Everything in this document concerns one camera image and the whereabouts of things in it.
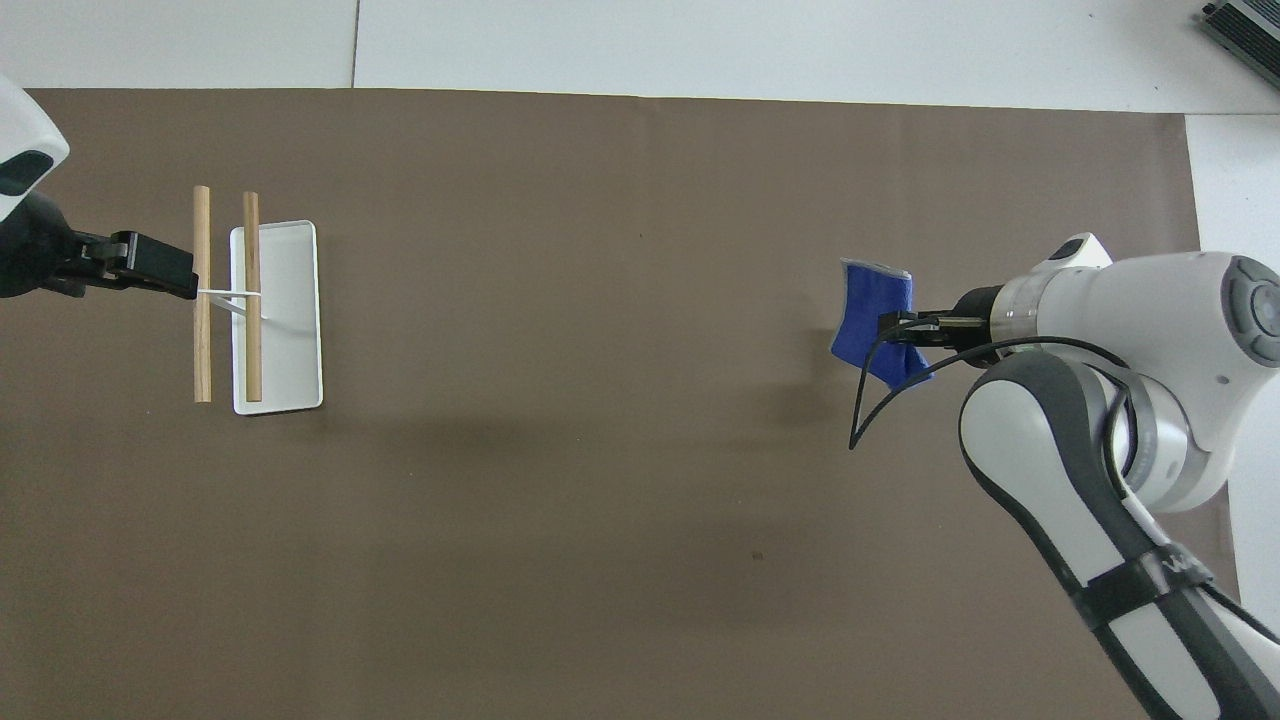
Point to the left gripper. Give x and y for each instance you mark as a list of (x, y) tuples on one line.
[(35, 255)]

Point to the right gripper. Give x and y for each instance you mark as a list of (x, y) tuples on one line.
[(976, 325)]

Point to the blue towel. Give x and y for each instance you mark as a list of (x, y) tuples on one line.
[(875, 300)]

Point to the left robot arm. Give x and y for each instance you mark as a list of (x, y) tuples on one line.
[(25, 125)]

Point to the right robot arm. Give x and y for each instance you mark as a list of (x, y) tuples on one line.
[(1130, 310)]

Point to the white rack with wooden bars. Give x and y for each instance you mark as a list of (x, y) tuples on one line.
[(285, 320)]

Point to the grey ribbed metal box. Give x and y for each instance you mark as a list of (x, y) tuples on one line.
[(1250, 30)]

